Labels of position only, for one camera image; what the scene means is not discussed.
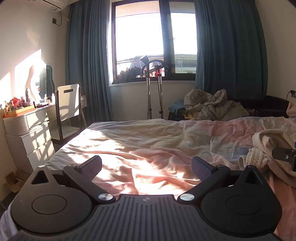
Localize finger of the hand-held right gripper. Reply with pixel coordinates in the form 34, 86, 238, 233
272, 146, 296, 172

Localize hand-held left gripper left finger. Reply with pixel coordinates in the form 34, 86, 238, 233
29, 155, 116, 205

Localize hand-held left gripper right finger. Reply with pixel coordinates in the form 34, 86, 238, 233
177, 156, 267, 205

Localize cream garment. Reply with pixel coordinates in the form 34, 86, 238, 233
238, 130, 296, 186

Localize grey crumpled clothes pile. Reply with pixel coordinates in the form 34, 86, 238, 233
184, 88, 250, 121

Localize pink pillow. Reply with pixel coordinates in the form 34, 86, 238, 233
286, 102, 296, 119

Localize black sofa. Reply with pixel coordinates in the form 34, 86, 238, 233
231, 95, 291, 119

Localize bed with pink sheet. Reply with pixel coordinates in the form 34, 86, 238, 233
0, 116, 296, 241

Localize teal cloth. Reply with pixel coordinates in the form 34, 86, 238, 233
168, 100, 188, 115

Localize white dressing desk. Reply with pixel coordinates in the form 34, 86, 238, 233
3, 103, 57, 170

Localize white chair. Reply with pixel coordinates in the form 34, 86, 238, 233
50, 84, 84, 142

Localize cardboard pieces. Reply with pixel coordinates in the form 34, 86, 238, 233
6, 171, 31, 193

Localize garment steamer stand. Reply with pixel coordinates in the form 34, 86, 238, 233
139, 55, 169, 120

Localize orange tray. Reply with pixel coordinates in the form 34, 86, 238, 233
3, 105, 35, 117

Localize wavy mirror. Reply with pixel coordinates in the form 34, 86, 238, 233
25, 64, 55, 103

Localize red decorative items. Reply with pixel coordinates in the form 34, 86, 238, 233
9, 97, 26, 108

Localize teal curtain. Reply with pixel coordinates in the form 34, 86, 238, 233
194, 0, 266, 102
65, 0, 116, 127

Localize dark framed window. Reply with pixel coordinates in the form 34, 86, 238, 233
108, 0, 199, 87

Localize white air conditioner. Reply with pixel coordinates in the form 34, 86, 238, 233
40, 0, 70, 11

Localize black wall socket with cable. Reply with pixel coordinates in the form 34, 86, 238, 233
52, 10, 63, 27

